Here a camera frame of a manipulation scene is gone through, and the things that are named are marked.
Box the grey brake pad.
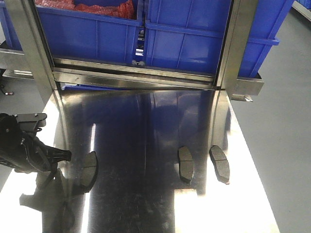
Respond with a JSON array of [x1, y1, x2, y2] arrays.
[[80, 151, 98, 193], [209, 145, 230, 184], [178, 146, 194, 183]]

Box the far-left blue crate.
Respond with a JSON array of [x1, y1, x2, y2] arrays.
[[0, 0, 22, 50]]

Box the red mesh bag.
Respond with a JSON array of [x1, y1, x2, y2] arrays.
[[35, 0, 136, 19]]

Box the black cable with red plug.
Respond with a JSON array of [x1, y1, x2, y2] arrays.
[[0, 83, 15, 96]]

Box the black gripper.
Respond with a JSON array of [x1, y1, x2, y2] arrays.
[[0, 113, 72, 173]]

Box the left blue plastic crate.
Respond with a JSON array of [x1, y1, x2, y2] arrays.
[[37, 0, 143, 64]]

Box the blue plastic crate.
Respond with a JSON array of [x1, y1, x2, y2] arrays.
[[37, 0, 143, 64], [144, 0, 293, 78]]

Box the right blue plastic crate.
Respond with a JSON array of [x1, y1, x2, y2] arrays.
[[144, 0, 293, 78]]

